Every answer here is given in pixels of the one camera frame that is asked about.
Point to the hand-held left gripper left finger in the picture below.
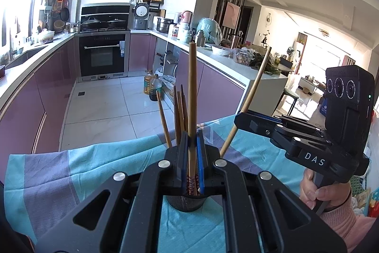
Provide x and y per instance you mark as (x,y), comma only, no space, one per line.
(185,158)

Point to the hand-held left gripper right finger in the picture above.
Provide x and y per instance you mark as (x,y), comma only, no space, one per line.
(201,164)

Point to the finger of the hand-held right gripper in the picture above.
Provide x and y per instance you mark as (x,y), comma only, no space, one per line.
(266,117)
(245,121)

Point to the black mesh chopstick holder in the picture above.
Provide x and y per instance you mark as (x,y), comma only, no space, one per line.
(183,204)

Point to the person's right hand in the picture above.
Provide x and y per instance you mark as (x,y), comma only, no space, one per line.
(331,196)

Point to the black stool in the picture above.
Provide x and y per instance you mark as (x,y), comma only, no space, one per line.
(290,94)

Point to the purple lower cabinets under counter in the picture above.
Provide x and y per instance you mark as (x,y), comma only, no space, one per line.
(213,87)

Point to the white kitchen countertop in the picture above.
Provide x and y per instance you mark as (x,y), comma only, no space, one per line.
(237,69)

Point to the green leafy vegetables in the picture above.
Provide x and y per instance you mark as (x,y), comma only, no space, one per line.
(266,64)

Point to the clear plastic food container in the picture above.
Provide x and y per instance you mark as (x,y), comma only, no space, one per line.
(242,57)

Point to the dark oil bottle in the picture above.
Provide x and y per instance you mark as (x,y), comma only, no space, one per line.
(155,90)

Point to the white bowl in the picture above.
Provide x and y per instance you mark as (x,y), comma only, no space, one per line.
(220,50)

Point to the black wrist band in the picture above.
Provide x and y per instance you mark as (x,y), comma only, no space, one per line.
(345,202)

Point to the blue purple tablecloth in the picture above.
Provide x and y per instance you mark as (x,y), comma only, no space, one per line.
(103,167)

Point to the yellow oil bottle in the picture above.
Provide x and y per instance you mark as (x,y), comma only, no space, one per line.
(147,84)

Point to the green air fryer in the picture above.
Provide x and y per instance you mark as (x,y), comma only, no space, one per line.
(210,29)

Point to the pink electric kettle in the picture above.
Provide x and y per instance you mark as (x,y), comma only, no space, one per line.
(186,17)

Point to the steel stock pot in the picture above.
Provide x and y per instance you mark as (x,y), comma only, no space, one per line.
(164,25)

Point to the black built-in oven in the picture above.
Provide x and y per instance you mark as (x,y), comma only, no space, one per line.
(102,59)

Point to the silver rice cooker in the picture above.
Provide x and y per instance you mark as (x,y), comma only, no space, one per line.
(140,17)

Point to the black frying pan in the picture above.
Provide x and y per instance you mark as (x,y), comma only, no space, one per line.
(116,23)

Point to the purple lower cabinets under window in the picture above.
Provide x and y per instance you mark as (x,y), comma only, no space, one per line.
(44,99)

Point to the black wok with lid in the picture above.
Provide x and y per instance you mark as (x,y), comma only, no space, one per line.
(90,24)

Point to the black integrated stove hood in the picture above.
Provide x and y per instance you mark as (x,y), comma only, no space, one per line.
(105,11)

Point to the white casserole dish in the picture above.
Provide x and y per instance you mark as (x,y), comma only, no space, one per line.
(46,36)

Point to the hanging black pan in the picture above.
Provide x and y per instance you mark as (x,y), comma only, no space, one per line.
(64,13)

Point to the pink wall picture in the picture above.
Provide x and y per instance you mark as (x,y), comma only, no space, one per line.
(231,15)

